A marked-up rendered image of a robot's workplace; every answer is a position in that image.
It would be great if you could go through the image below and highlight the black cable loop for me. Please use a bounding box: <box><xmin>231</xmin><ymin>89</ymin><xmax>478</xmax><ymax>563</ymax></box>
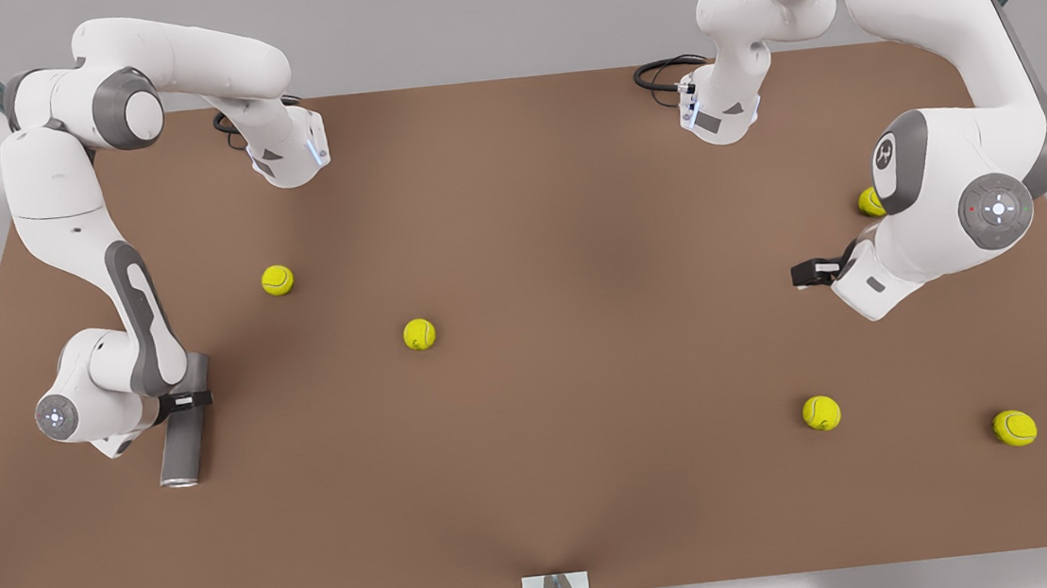
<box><xmin>211</xmin><ymin>92</ymin><xmax>309</xmax><ymax>153</ymax></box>
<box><xmin>632</xmin><ymin>52</ymin><xmax>715</xmax><ymax>112</ymax></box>

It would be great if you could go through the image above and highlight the grey tennis ball tube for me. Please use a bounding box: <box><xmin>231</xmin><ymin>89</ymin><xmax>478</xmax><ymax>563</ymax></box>
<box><xmin>148</xmin><ymin>351</ymin><xmax>222</xmax><ymax>491</ymax></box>

